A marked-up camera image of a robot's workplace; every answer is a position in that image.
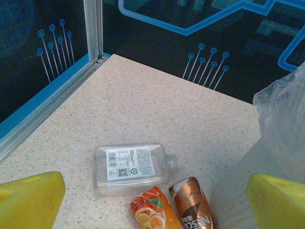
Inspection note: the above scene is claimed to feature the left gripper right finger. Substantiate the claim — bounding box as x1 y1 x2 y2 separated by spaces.
246 173 305 229

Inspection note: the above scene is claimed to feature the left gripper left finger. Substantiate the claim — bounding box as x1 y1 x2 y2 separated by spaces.
0 171 66 229

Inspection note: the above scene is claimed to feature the copper Nescafe bottle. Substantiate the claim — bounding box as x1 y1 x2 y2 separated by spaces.
168 176 219 229

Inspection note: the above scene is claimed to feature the clear square bottle white label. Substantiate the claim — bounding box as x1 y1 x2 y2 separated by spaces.
92 142 180 197

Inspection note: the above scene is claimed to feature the orange juice bottle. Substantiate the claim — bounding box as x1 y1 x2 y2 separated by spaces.
130 186 184 229

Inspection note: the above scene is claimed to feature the round white bin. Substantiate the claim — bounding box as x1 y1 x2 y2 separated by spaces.
209 140 305 229

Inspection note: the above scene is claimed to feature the clear plastic bin liner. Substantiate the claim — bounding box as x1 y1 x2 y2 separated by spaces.
253 61 305 186

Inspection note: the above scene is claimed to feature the blue edged side rail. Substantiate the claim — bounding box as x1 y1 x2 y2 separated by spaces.
0 53 112 164

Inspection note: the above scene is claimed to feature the aluminium frame post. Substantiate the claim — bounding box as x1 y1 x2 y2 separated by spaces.
83 0 103 63

